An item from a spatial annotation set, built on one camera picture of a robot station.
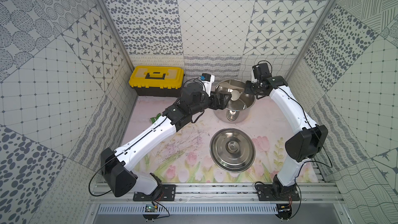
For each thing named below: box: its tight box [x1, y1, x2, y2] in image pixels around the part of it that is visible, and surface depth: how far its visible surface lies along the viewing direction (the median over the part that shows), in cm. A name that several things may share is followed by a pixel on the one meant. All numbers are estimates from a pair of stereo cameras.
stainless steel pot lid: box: [209, 128, 257, 174], surface depth 89 cm
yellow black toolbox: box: [128, 65, 185, 97], surface depth 106 cm
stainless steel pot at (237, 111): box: [213, 79, 257, 124], surface depth 100 cm
